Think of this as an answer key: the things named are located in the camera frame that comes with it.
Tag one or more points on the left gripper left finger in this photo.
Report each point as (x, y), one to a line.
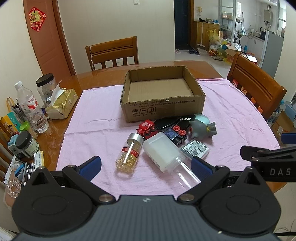
(80, 177)

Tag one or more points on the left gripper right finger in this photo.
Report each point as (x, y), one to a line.
(211, 178)

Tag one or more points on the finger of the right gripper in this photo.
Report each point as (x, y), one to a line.
(249, 153)
(288, 138)

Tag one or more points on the clear plastic jar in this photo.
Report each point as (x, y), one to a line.
(185, 177)

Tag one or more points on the grey rubber cat toy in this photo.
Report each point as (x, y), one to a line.
(199, 130)

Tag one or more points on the black toy train engine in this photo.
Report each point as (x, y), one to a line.
(176, 135)

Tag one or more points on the white plastic bottle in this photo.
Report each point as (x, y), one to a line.
(163, 152)

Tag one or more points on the mint green earbud case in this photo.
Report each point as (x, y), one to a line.
(202, 118)

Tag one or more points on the black digital timer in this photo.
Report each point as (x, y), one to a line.
(183, 121)

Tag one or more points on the red toy train car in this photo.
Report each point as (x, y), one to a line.
(147, 129)

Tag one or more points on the wooden chair right side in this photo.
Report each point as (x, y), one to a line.
(259, 85)

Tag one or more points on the dark jar black lid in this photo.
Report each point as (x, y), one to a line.
(26, 143)

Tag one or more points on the black oval case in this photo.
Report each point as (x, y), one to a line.
(163, 123)

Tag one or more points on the plastic water bottle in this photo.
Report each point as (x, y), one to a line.
(31, 108)

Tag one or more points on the gold tissue pack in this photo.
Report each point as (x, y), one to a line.
(61, 103)

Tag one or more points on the grey refrigerator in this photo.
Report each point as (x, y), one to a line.
(271, 53)

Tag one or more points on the clear jar black lid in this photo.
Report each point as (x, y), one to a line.
(46, 85)

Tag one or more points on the brown cardboard box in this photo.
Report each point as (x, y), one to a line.
(158, 92)

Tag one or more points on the brown wooden door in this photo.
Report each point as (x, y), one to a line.
(49, 44)

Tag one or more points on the wooden chair behind table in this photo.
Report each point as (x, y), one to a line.
(111, 51)

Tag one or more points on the wooden cabinet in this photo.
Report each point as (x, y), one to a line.
(201, 31)

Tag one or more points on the red door decoration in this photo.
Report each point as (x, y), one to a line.
(36, 19)

